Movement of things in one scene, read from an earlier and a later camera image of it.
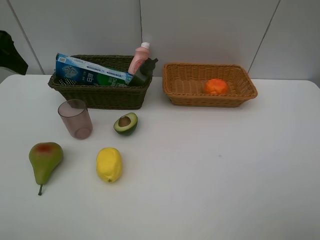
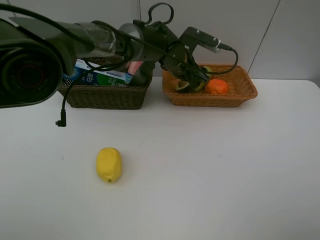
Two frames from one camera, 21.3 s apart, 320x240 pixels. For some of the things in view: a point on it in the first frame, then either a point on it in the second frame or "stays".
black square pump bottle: (143, 75) stays
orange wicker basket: (183, 83) stays
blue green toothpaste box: (72, 71) stays
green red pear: (46, 158) to (208, 71)
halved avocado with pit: (126, 124) to (182, 84)
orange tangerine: (216, 86) stays
